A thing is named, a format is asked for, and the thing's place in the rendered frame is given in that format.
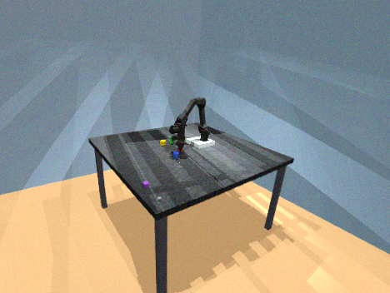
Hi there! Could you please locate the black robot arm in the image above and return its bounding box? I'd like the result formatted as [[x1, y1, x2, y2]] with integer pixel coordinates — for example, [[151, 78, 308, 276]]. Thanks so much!
[[169, 97, 210, 142]]

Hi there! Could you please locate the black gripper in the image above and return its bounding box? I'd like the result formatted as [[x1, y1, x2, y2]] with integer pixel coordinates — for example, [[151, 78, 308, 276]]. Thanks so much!
[[177, 132, 185, 151]]

